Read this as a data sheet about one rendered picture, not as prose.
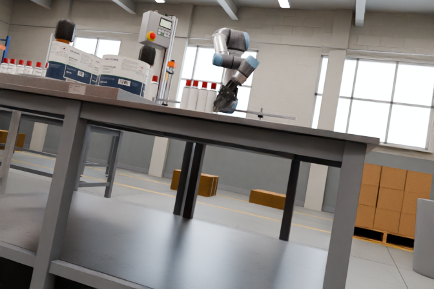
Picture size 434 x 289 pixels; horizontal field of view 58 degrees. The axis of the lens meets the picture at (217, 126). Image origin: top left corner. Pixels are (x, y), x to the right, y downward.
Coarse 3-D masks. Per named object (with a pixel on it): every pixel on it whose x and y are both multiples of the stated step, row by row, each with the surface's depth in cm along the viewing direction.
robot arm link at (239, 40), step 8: (232, 32) 246; (240, 32) 248; (232, 40) 246; (240, 40) 246; (248, 40) 247; (232, 48) 247; (240, 48) 247; (240, 56) 250; (232, 72) 249; (224, 80) 252; (232, 104) 250; (224, 112) 253; (232, 112) 253
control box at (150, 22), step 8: (144, 16) 238; (152, 16) 233; (160, 16) 236; (144, 24) 236; (152, 24) 233; (144, 32) 233; (144, 40) 232; (152, 40) 234; (160, 40) 237; (168, 40) 240; (160, 48) 243
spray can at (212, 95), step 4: (212, 84) 215; (216, 84) 216; (212, 88) 215; (208, 92) 215; (212, 92) 214; (216, 92) 215; (208, 96) 214; (212, 96) 214; (208, 100) 214; (212, 100) 214; (208, 104) 214; (212, 104) 214; (208, 108) 213; (212, 108) 214; (212, 112) 214
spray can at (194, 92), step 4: (196, 80) 217; (192, 84) 218; (196, 84) 217; (192, 88) 216; (196, 88) 216; (192, 92) 216; (196, 92) 216; (192, 96) 215; (196, 96) 216; (188, 100) 217; (192, 100) 215; (196, 100) 217; (188, 104) 216; (192, 104) 215; (188, 108) 215; (192, 108) 215
